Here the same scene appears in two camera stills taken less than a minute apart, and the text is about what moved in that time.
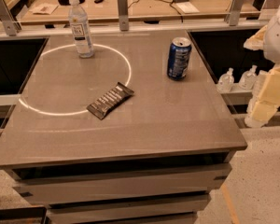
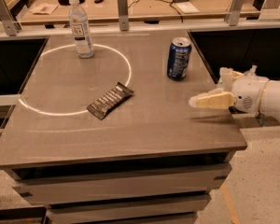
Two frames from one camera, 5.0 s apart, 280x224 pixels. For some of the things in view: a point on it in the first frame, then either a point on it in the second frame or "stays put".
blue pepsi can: [178, 58] stays put
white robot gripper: [278, 36] to [247, 94]
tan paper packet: [44, 8] stays put
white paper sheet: [187, 7] stays put
